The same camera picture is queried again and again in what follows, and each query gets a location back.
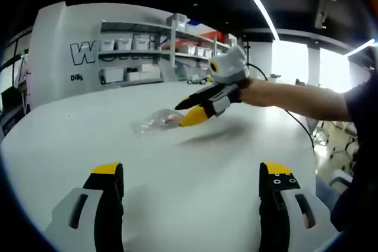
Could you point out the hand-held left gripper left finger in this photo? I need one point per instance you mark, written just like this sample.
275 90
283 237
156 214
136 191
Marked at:
109 213

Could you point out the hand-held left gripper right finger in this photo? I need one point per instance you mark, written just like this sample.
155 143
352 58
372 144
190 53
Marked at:
274 216

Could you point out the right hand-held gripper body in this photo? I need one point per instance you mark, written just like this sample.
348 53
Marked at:
231 67

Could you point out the clear resealable bag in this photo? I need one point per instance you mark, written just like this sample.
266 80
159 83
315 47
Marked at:
156 122

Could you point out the yellow black device on table edge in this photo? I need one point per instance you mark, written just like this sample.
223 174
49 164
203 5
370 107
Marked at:
199 80

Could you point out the grey metal shelf unit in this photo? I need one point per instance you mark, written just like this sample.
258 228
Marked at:
174 45

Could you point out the long ceiling light strip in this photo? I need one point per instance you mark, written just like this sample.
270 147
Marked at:
257 1

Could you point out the white storage bin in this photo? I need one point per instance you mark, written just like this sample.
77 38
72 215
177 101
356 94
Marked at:
107 45
123 44
140 44

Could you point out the large white storage box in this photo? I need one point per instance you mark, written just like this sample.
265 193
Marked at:
112 75

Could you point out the office chair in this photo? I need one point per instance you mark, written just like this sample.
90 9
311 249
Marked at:
336 134

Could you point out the person's dark shirt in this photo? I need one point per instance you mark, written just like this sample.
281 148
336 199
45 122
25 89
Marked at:
363 145

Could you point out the short ceiling light strip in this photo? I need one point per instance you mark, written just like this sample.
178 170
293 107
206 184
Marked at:
361 47

